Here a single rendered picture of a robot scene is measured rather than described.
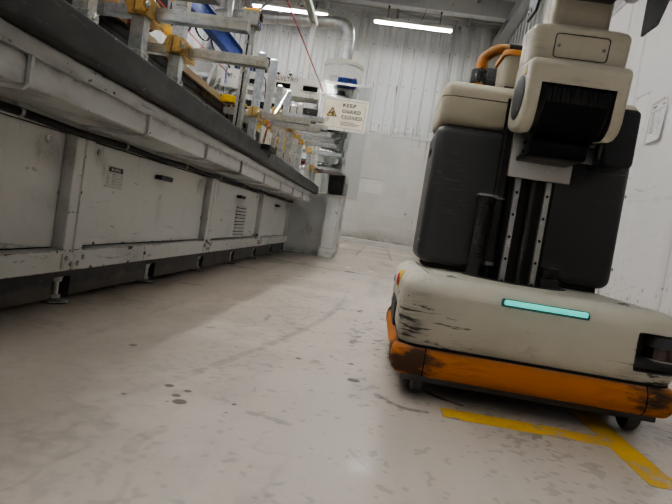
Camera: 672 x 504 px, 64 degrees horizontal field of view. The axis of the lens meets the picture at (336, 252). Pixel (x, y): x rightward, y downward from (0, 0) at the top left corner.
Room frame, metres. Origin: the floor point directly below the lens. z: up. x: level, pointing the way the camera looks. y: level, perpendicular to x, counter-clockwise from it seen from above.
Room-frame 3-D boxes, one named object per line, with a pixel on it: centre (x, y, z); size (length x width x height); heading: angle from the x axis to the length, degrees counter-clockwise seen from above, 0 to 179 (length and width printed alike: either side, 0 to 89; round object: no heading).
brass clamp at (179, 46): (1.68, 0.57, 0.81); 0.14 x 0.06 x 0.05; 176
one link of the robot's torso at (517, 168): (1.33, -0.55, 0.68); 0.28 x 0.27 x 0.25; 86
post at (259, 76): (2.65, 0.50, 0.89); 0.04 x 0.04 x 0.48; 86
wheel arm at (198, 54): (1.69, 0.51, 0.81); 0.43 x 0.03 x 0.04; 86
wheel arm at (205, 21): (1.44, 0.53, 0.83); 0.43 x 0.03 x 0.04; 86
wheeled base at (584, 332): (1.50, -0.50, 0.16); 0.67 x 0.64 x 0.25; 176
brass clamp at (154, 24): (1.43, 0.59, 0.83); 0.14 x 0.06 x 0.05; 176
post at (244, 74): (2.39, 0.52, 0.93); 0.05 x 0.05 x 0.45; 86
